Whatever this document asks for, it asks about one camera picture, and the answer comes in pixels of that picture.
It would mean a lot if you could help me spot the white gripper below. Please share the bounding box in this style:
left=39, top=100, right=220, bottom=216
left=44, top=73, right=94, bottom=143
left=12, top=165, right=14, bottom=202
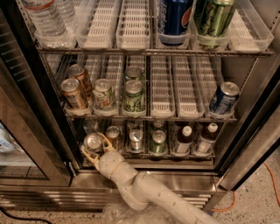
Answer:
left=80, top=132, right=125, bottom=180

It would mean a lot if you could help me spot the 7up can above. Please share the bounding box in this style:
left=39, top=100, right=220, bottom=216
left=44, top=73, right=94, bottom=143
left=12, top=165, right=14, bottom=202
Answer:
left=83, top=133, right=102, bottom=152

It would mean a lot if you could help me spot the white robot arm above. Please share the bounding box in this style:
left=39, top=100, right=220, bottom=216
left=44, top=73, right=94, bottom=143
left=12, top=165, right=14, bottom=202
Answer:
left=80, top=133, right=222, bottom=224

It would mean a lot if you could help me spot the gold can bottom shelf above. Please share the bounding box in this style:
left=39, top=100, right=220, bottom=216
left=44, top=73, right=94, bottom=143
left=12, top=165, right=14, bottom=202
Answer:
left=106, top=126, right=122, bottom=151

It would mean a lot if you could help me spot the silver slim can bottom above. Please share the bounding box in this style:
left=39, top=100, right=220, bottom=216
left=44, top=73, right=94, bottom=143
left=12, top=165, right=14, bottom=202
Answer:
left=129, top=129, right=144, bottom=151

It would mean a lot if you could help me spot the white green patterned can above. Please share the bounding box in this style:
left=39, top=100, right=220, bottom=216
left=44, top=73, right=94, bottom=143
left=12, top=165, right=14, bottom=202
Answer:
left=94, top=79, right=116, bottom=110

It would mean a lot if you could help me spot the green can bottom shelf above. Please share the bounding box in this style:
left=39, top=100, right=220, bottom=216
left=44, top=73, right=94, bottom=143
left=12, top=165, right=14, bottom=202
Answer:
left=150, top=130, right=166, bottom=154

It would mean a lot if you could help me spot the green can shelf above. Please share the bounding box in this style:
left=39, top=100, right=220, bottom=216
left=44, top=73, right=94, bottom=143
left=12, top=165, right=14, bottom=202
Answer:
left=194, top=0, right=238, bottom=50
left=150, top=130, right=166, bottom=154

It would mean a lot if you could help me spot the gold can front left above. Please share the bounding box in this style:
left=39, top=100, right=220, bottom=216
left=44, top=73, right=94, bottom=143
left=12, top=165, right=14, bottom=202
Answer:
left=60, top=78, right=87, bottom=109

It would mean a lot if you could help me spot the green can middle front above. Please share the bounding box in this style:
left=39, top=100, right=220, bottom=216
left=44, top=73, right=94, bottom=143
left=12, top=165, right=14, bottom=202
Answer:
left=123, top=80, right=144, bottom=112

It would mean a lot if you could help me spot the glass fridge door left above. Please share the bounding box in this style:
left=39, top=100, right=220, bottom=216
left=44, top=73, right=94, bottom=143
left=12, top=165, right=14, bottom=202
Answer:
left=0, top=0, right=73, bottom=186

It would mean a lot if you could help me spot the gold can rear left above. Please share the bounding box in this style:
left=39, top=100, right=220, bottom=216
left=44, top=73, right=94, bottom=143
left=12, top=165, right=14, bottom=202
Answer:
left=67, top=64, right=92, bottom=100

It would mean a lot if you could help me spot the green can middle rear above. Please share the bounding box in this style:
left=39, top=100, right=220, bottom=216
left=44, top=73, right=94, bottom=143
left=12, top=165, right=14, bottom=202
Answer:
left=124, top=66, right=143, bottom=81

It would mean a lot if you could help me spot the stainless steel fridge cabinet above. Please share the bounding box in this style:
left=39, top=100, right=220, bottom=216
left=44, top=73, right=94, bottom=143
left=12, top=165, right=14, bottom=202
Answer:
left=0, top=0, right=280, bottom=211

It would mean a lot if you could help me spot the blue can middle right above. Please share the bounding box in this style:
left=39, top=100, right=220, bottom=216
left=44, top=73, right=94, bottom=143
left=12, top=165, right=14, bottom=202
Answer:
left=209, top=81, right=240, bottom=115

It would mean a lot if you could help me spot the blue Pepsi can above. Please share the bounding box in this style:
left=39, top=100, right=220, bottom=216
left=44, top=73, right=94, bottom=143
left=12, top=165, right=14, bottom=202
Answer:
left=157, top=0, right=193, bottom=46

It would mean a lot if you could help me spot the open fridge door right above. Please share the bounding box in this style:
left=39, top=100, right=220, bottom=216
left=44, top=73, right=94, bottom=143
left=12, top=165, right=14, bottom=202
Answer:
left=220, top=105, right=280, bottom=191

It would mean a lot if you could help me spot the green can top shelf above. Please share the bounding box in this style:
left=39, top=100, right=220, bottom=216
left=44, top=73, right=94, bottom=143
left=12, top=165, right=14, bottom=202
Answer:
left=194, top=0, right=238, bottom=50

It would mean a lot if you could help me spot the clear plastic bag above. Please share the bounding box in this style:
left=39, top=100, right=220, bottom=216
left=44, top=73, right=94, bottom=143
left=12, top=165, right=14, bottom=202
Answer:
left=101, top=203, right=140, bottom=224

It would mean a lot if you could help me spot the brown bottle white cap left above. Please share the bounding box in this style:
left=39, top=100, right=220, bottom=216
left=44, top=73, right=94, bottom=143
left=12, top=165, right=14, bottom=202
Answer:
left=174, top=126, right=193, bottom=155

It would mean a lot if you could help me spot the brown bottle white cap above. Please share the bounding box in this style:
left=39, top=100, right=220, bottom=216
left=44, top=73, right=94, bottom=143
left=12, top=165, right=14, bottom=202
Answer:
left=193, top=122, right=218, bottom=157
left=174, top=126, right=193, bottom=155

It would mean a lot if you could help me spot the brown bottle white cap right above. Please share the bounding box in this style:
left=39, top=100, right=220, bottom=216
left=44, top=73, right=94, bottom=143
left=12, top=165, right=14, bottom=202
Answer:
left=193, top=122, right=218, bottom=157

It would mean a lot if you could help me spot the clear water bottle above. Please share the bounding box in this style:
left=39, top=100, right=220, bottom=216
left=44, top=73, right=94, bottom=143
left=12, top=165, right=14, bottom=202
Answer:
left=21, top=0, right=67, bottom=37

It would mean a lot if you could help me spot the middle wire shelf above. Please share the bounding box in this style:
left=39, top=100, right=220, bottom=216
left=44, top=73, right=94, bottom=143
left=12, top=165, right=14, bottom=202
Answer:
left=66, top=114, right=237, bottom=123

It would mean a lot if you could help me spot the wire shelf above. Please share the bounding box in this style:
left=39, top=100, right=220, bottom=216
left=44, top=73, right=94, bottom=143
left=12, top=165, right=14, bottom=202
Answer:
left=37, top=46, right=275, bottom=58
left=66, top=114, right=237, bottom=123

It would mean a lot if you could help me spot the black cable on floor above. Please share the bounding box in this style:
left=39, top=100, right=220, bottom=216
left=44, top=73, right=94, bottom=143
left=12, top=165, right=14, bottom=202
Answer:
left=0, top=206, right=53, bottom=224

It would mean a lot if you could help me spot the top wire shelf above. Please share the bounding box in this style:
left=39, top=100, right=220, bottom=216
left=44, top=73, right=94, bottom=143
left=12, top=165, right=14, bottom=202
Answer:
left=37, top=46, right=275, bottom=58

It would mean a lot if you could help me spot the orange cable on floor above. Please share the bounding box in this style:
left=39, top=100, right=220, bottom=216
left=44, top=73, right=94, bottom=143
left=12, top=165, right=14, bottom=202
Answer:
left=211, top=162, right=280, bottom=213

